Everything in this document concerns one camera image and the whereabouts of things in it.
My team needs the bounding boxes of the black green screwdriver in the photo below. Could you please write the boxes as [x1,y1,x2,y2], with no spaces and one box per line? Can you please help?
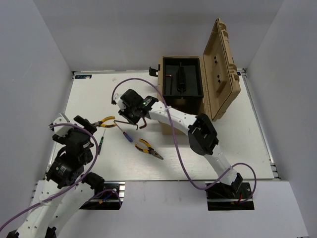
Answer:
[98,129,106,155]

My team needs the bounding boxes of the large brown hex key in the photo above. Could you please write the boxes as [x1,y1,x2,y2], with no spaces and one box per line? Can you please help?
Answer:
[165,74,173,95]

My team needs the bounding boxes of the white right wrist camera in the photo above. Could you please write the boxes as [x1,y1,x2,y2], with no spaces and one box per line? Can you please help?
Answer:
[111,93,126,112]

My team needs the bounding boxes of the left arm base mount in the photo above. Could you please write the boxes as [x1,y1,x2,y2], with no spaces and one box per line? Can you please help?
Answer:
[80,181,125,210]

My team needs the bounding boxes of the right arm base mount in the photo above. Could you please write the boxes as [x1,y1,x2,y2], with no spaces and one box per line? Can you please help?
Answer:
[206,182,255,211]

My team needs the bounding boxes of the blue XDOF label sticker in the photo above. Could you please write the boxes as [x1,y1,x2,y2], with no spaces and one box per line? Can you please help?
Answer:
[74,74,92,79]

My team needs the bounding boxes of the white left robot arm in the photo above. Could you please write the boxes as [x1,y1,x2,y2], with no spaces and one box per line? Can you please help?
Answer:
[7,114,105,238]

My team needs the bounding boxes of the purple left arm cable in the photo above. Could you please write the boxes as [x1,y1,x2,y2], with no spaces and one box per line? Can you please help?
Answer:
[0,123,123,231]

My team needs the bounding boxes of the yellow black needle-nose pliers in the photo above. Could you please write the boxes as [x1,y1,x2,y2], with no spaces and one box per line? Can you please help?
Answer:
[135,138,163,160]

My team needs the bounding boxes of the tan plastic toolbox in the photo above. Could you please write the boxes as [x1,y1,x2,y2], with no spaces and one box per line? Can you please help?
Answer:
[149,18,241,121]

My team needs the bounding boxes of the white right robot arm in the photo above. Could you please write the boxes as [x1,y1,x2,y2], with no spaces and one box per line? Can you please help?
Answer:
[112,89,243,198]

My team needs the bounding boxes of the orange handled tool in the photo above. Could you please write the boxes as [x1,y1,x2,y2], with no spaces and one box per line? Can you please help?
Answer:
[92,116,116,128]

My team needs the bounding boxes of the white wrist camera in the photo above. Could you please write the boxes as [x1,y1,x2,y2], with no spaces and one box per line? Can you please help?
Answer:
[111,93,126,112]
[49,113,72,137]

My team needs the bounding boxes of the blue red screwdriver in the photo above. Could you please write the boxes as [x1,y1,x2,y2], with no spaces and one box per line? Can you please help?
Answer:
[115,123,133,143]

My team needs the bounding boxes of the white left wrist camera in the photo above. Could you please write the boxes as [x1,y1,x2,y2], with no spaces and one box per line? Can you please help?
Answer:
[49,113,72,137]

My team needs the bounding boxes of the black toolbox inner tray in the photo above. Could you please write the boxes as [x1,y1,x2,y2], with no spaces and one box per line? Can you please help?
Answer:
[162,57,204,99]

